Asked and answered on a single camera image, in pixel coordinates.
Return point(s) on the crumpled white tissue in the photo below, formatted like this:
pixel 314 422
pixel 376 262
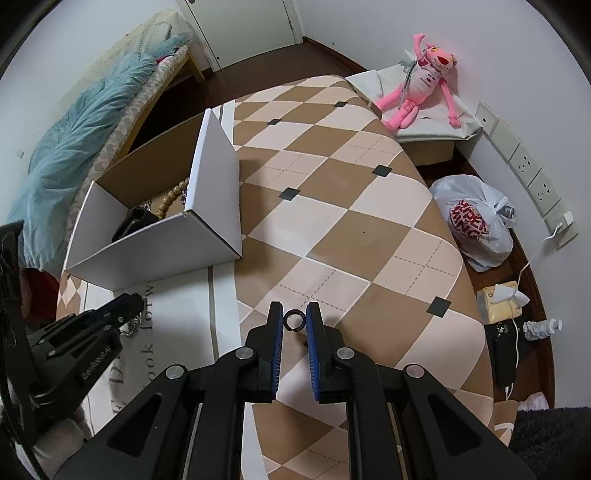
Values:
pixel 533 400

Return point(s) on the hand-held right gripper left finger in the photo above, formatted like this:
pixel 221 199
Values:
pixel 277 341

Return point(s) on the brown checkered tablecloth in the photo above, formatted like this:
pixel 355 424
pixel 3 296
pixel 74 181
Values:
pixel 360 221

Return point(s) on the clear plastic bottle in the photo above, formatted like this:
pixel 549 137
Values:
pixel 542 328

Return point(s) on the black power bank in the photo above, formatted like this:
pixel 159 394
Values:
pixel 501 355

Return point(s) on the white door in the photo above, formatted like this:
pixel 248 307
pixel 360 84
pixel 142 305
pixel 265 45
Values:
pixel 240 27

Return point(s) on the dark fuzzy cloth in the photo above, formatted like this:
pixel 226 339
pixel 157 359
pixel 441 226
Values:
pixel 554 443

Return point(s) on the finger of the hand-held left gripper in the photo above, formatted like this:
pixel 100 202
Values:
pixel 111 307
pixel 97 334

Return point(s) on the white plastic bag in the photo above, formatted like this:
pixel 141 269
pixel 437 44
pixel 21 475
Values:
pixel 480 230

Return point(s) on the red bed skirt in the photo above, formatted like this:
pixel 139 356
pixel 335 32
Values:
pixel 41 295

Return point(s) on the white plug charger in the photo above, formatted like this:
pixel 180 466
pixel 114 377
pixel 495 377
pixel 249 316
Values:
pixel 563 228

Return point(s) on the black smart band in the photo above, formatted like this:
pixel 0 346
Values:
pixel 134 219

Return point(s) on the patterned bed mattress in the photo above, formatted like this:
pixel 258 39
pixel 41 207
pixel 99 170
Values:
pixel 138 50

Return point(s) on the white cardboard box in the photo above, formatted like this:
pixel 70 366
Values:
pixel 152 249

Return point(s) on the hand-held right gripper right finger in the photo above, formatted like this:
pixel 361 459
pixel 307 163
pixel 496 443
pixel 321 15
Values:
pixel 314 350

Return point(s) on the beige box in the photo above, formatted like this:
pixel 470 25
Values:
pixel 429 151

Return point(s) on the pink plush toy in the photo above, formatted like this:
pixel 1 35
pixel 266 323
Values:
pixel 427 74

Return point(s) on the wooden bed frame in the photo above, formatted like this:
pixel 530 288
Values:
pixel 184 69

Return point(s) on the tissue box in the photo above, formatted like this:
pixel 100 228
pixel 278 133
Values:
pixel 494 310

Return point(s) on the light blue blanket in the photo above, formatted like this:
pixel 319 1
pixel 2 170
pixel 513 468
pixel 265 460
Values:
pixel 69 138

